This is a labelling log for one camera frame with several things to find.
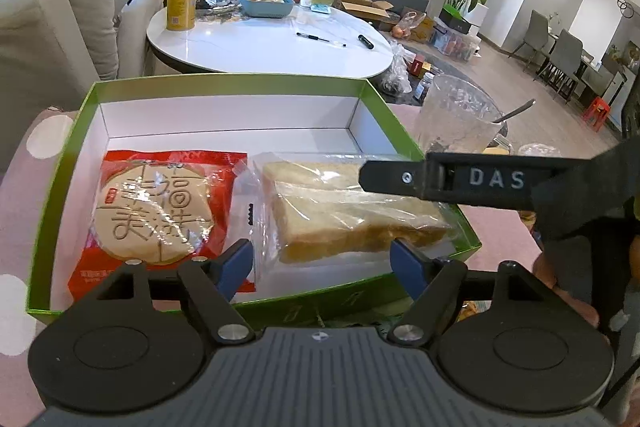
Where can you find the person's right hand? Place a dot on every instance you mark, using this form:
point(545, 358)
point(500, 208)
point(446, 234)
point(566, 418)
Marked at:
point(550, 274)

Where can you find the bag of oranges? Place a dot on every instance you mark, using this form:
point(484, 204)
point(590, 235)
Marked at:
point(407, 27)

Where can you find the black pen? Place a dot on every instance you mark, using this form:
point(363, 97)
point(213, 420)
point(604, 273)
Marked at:
point(320, 39)

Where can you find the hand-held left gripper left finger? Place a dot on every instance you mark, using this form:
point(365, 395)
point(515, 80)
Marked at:
point(237, 264)

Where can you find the white round table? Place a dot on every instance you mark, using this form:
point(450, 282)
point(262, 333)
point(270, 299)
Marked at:
point(250, 49)

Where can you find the clear plastic bag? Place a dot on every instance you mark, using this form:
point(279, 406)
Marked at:
point(397, 72)

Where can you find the metal spoon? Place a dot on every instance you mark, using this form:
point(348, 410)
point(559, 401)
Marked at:
point(515, 112)

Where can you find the open brown cardboard box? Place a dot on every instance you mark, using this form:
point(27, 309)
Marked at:
point(367, 11)

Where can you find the blue tray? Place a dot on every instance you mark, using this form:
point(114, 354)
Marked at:
point(265, 8)

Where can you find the grey dining chair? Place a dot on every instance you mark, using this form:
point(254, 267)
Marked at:
point(562, 62)
point(532, 37)

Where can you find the red mooncake packet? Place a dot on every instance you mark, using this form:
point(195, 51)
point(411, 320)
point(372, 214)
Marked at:
point(160, 207)

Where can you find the black box with green top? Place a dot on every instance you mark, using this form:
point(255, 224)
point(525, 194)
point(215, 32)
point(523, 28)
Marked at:
point(455, 21)

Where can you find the red plastic stool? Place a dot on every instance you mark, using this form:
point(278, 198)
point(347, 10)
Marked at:
point(596, 113)

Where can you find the clear bread slice packet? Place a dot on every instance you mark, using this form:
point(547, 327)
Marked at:
point(325, 219)

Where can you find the green cardboard box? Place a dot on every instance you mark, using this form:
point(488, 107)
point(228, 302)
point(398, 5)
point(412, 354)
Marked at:
point(65, 187)

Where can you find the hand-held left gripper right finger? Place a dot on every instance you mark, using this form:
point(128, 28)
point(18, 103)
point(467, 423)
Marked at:
point(407, 263)

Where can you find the beige sofa cushion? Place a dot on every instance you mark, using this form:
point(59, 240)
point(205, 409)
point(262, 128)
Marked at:
point(45, 57)

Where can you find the yellow can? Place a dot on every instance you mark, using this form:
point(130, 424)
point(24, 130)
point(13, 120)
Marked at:
point(180, 9)

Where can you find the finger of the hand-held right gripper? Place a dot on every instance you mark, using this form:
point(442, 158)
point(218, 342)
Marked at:
point(390, 177)

